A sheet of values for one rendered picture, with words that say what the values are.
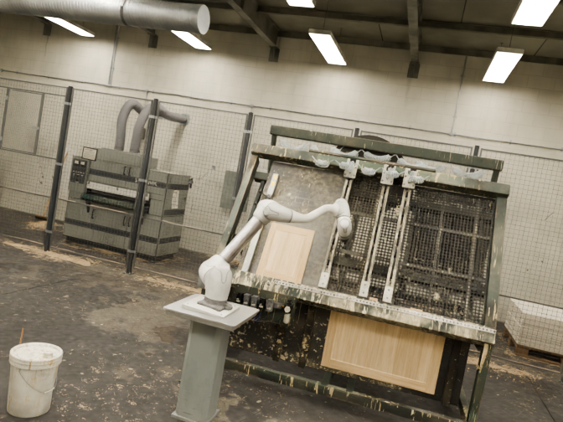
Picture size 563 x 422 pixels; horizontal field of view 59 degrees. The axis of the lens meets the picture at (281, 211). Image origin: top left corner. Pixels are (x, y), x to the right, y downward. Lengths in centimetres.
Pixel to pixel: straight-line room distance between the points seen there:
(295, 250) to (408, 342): 114
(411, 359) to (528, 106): 578
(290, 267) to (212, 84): 629
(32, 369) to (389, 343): 253
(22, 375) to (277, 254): 198
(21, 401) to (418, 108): 729
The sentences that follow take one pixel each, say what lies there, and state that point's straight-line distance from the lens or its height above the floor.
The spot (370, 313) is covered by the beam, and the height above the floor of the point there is 81.
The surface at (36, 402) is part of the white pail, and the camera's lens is 357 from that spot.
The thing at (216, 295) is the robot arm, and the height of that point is 86.
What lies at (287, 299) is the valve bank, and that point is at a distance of 389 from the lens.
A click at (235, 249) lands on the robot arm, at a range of 354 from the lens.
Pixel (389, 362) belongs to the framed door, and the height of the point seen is 41.
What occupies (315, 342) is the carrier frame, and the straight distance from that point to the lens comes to 426.
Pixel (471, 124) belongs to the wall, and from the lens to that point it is 894.
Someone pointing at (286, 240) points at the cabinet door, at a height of 119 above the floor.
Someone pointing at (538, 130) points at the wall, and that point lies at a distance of 906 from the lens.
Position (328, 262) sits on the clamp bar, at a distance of 400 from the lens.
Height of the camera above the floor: 170
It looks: 4 degrees down
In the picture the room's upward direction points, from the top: 10 degrees clockwise
